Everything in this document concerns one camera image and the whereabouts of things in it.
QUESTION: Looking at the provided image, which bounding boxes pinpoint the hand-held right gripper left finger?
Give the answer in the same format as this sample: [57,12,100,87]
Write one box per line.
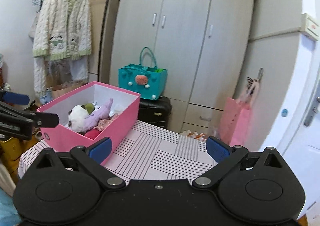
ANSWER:
[35,137,127,190]

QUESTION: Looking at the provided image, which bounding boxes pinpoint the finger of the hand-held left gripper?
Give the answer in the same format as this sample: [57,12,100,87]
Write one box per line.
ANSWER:
[0,101,60,128]
[0,90,30,106]

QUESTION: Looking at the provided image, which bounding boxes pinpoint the white knit cardigan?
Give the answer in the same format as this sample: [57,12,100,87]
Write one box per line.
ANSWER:
[32,0,92,99]

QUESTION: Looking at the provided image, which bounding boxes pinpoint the beige wardrobe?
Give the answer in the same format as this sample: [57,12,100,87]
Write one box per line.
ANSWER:
[100,0,258,136]

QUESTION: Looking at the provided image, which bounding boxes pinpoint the pink cardboard box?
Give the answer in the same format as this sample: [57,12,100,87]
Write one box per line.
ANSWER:
[37,81,141,166]

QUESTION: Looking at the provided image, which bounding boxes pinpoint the teal cloth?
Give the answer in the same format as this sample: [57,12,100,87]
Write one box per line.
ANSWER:
[0,186,21,226]

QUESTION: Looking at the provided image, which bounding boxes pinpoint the white plush toy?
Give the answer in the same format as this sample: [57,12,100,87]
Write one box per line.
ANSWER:
[67,104,91,133]

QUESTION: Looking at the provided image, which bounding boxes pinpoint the light blue printed bag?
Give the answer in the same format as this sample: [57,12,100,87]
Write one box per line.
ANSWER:
[41,91,53,104]

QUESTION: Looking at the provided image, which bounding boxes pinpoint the brown paper bag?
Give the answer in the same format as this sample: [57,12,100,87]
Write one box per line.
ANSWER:
[47,83,87,102]

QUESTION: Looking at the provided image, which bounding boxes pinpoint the black metal clothes rack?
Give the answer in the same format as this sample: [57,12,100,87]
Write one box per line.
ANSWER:
[32,0,117,86]

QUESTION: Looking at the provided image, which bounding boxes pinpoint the pink paper bag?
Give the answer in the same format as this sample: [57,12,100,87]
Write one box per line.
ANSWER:
[220,77,262,146]

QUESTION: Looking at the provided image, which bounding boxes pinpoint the white door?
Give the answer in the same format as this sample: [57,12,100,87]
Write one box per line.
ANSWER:
[261,11,320,219]

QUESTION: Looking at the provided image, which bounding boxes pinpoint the blue wire hangers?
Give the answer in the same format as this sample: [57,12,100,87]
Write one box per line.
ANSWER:
[32,0,46,13]

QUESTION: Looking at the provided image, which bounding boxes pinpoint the purple plush toy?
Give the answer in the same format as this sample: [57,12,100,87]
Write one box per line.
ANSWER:
[84,98,115,131]

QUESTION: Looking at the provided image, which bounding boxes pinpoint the white and orange bag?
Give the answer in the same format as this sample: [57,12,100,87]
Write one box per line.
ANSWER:
[181,129,207,140]

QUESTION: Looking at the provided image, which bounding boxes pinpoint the white wall junction box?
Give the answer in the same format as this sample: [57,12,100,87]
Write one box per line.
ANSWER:
[299,13,320,41]

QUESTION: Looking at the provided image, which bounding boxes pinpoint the teal felt tote bag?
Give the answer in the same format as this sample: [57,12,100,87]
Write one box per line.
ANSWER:
[118,47,167,101]

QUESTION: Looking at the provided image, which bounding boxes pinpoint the white plastic bag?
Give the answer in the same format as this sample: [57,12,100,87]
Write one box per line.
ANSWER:
[110,103,126,114]

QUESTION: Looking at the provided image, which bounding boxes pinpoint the silver door handle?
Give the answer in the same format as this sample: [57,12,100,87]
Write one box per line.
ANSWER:
[303,97,320,127]

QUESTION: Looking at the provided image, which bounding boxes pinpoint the pink floral cloth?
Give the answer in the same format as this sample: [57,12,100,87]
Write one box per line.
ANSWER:
[96,115,118,130]

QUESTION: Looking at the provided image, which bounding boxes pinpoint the black suitcase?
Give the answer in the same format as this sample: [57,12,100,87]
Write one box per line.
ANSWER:
[137,96,172,130]

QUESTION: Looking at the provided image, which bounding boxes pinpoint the pink striped tablecloth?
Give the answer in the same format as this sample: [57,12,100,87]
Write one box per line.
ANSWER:
[19,119,218,184]

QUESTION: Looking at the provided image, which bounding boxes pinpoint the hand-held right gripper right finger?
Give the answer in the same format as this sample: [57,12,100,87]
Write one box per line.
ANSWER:
[192,136,284,190]

